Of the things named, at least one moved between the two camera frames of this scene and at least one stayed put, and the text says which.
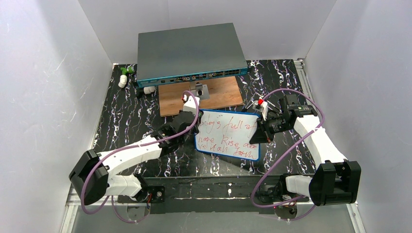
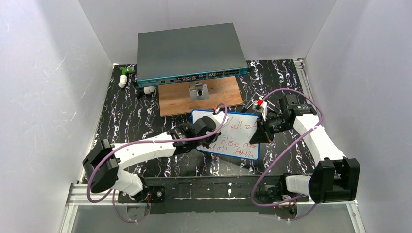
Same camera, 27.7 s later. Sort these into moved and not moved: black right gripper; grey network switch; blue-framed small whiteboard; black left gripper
Moved: black left gripper
Not moved: grey network switch; black right gripper; blue-framed small whiteboard
